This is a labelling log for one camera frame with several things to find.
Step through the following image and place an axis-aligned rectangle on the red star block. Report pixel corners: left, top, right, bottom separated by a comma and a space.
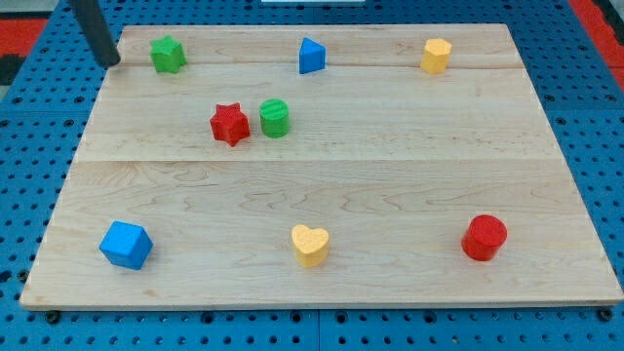
210, 102, 251, 147

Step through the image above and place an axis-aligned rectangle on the green star block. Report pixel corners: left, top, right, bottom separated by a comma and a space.
150, 35, 186, 73

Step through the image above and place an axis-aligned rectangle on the wooden board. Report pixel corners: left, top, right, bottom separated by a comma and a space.
20, 23, 623, 311

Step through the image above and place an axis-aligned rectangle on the yellow heart block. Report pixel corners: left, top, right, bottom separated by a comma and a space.
292, 224, 330, 268

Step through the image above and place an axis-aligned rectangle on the green cylinder block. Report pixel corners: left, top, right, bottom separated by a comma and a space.
259, 98, 290, 138

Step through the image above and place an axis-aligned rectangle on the blue triangle block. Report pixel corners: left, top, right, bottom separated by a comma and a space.
298, 37, 327, 74

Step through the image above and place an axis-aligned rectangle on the yellow hexagon block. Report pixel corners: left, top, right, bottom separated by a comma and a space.
420, 38, 452, 74

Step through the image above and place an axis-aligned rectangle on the red cylinder block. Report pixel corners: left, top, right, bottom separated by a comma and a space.
461, 214, 507, 261

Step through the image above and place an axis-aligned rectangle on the blue cube block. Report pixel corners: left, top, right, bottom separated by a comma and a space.
98, 220, 153, 270

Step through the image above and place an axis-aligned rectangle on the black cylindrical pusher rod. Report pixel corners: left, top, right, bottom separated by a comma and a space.
69, 0, 121, 69

